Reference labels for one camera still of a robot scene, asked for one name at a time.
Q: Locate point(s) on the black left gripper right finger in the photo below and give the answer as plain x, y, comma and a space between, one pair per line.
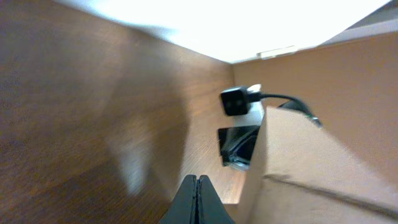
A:
210, 209

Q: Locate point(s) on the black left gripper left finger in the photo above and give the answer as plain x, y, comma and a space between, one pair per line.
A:
183, 207

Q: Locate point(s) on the brown cardboard box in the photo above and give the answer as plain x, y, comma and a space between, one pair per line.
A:
344, 171

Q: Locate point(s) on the black overhead camera on mount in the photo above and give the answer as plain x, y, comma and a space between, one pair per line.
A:
244, 105

